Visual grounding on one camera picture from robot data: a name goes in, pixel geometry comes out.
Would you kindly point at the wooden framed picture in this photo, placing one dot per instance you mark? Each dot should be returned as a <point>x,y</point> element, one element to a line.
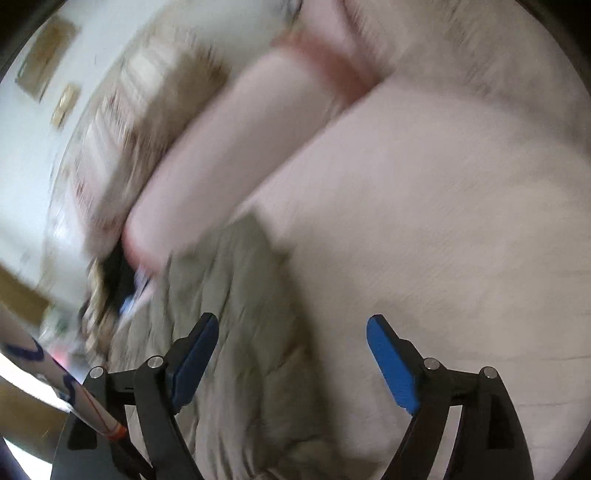
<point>45,55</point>

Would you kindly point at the striped floral side cushion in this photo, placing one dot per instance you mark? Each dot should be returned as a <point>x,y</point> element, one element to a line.
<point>495,48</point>

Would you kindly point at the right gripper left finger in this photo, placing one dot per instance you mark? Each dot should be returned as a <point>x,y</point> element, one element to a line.
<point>158,389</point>

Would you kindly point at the pink quilted bed mattress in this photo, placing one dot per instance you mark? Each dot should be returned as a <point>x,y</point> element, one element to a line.
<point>465,224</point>

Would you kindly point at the blue plastic bag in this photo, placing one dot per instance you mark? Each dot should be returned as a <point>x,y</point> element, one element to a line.
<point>142,290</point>

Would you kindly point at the beige floral blanket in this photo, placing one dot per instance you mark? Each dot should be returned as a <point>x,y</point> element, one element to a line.
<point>98,318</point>

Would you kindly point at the beige wall switch plates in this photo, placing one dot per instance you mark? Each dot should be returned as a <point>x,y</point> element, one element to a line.
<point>65,105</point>

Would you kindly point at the black garment pile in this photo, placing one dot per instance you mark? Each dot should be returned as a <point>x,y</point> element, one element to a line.
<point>118,278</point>

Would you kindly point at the olive quilted hooded jacket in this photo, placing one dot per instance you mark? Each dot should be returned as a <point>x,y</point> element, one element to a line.
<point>260,410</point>

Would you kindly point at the striped floral bolster pillow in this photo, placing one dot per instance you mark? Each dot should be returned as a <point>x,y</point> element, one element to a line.
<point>138,112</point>

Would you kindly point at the pink red-ended bolster cushion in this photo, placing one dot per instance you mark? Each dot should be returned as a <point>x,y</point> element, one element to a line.
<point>275,106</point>

